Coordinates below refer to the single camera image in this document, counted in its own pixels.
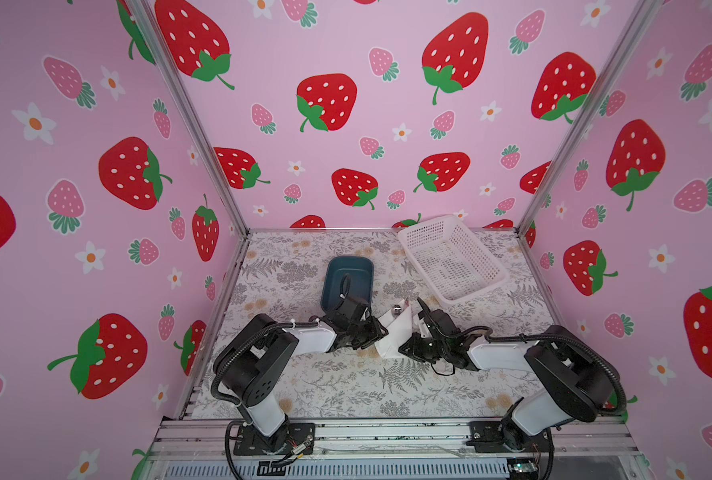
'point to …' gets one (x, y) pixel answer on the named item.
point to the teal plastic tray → (362, 271)
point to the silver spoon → (396, 310)
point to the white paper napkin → (399, 329)
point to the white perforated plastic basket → (451, 261)
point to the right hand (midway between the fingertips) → (396, 350)
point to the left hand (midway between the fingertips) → (388, 334)
